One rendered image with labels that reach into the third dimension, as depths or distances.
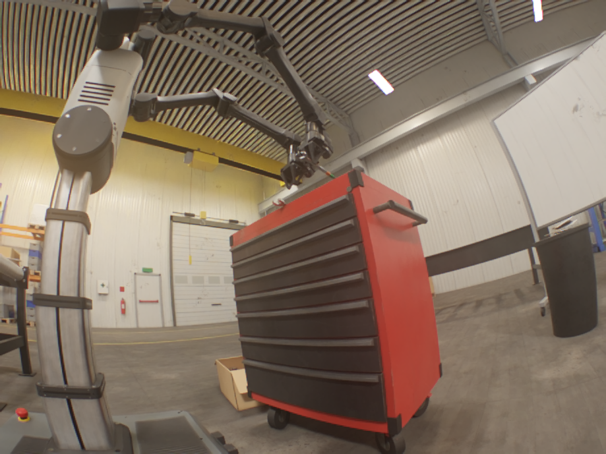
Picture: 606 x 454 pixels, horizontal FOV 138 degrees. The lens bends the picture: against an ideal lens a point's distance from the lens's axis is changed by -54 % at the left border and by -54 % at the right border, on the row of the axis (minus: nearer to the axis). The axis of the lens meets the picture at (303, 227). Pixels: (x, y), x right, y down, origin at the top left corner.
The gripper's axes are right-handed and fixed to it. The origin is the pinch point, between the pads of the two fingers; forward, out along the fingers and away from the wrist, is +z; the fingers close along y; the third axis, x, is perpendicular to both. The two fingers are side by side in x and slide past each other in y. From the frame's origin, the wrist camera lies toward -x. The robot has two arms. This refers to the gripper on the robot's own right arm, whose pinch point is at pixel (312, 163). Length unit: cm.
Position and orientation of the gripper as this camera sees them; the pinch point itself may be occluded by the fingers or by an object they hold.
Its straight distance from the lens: 92.4
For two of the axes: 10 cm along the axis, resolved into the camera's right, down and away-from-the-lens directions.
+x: -7.1, -3.1, -6.3
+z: -0.1, 9.0, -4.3
